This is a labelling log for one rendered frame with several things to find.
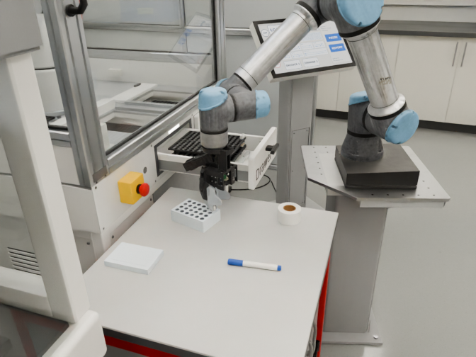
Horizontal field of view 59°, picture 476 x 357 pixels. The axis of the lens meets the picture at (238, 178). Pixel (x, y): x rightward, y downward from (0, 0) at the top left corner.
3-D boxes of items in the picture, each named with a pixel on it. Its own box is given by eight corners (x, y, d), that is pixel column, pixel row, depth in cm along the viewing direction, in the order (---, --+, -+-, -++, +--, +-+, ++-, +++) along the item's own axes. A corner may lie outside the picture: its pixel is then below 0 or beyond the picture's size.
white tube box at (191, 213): (220, 219, 128) (220, 209, 127) (203, 233, 122) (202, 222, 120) (189, 208, 135) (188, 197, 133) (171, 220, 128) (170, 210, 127)
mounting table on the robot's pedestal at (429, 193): (404, 170, 182) (409, 145, 177) (444, 228, 143) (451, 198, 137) (299, 170, 184) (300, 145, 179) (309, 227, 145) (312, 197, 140)
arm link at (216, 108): (234, 91, 107) (202, 95, 104) (235, 132, 112) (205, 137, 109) (223, 83, 114) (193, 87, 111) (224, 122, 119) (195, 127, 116)
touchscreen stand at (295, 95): (349, 231, 254) (371, 59, 208) (287, 254, 236) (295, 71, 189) (300, 195, 294) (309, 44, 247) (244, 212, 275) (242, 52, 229)
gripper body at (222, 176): (222, 193, 116) (221, 153, 111) (198, 185, 120) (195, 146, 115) (238, 182, 122) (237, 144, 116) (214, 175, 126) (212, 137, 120)
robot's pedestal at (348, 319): (366, 295, 206) (389, 152, 171) (382, 345, 179) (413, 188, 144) (304, 294, 207) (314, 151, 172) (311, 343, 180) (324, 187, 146)
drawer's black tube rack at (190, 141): (246, 153, 154) (246, 136, 151) (229, 173, 139) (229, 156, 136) (190, 146, 160) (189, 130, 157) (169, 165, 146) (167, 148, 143)
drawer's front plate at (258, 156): (275, 154, 157) (277, 126, 152) (253, 190, 132) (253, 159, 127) (271, 154, 157) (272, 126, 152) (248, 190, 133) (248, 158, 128)
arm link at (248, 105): (255, 83, 121) (219, 87, 117) (273, 92, 112) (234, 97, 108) (255, 109, 124) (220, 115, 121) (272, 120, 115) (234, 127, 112)
